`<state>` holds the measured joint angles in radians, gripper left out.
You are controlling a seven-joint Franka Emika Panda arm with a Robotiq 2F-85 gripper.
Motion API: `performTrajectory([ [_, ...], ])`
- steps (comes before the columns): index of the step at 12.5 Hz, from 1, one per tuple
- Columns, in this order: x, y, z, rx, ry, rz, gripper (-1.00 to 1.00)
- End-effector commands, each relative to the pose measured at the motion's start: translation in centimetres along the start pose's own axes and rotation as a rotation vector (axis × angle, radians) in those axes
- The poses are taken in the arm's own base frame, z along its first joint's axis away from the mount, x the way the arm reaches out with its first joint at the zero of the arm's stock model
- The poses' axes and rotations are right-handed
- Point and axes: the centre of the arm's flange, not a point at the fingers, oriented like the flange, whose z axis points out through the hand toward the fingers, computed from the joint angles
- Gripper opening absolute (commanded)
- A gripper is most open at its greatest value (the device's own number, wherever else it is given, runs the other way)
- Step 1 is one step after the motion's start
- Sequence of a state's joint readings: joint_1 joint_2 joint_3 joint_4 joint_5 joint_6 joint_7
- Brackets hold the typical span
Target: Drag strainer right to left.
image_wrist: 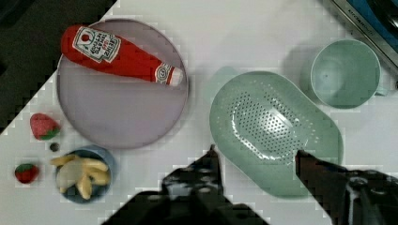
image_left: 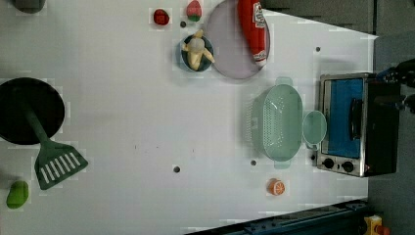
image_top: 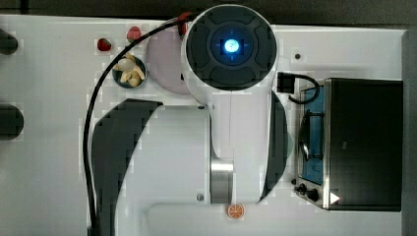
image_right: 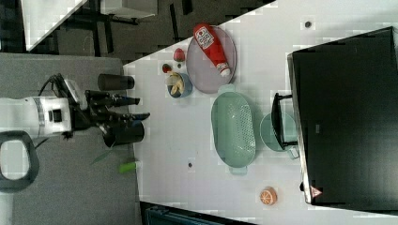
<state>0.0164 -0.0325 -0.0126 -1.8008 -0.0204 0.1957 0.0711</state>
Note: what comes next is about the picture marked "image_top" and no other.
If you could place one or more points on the peeled banana pieces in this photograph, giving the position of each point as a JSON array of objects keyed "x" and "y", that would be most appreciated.
[{"x": 129, "y": 70}]

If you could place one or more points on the black round object upper left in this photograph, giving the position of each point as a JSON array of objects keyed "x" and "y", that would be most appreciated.
[{"x": 8, "y": 43}]

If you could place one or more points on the black camera box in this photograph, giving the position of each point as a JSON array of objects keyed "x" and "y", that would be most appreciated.
[{"x": 285, "y": 83}]

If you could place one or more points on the pale purple plate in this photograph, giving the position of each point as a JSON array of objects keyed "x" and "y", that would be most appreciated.
[{"x": 164, "y": 61}]

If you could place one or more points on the green mug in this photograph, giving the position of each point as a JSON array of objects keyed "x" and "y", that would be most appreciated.
[{"x": 290, "y": 145}]

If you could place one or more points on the dark blue bowl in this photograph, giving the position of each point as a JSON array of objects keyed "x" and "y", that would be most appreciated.
[{"x": 123, "y": 80}]

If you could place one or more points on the black round object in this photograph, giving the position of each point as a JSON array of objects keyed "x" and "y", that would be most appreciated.
[
  {"x": 8, "y": 43},
  {"x": 11, "y": 122}
]

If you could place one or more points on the red toy strawberry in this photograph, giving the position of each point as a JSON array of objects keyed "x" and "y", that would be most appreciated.
[{"x": 103, "y": 44}]

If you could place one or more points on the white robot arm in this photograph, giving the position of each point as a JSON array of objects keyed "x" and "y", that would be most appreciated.
[{"x": 230, "y": 147}]

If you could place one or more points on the black round object lower left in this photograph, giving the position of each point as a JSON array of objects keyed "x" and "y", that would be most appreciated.
[{"x": 11, "y": 122}]

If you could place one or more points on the pink toy strawberry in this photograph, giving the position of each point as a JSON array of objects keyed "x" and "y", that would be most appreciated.
[{"x": 133, "y": 34}]

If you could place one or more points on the stainless steel toaster oven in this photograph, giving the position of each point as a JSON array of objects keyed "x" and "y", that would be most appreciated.
[{"x": 349, "y": 146}]

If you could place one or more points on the red ketchup bottle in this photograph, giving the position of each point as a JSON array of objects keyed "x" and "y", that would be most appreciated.
[{"x": 184, "y": 18}]

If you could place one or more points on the orange slice toy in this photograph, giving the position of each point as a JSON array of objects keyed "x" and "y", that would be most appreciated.
[{"x": 235, "y": 211}]

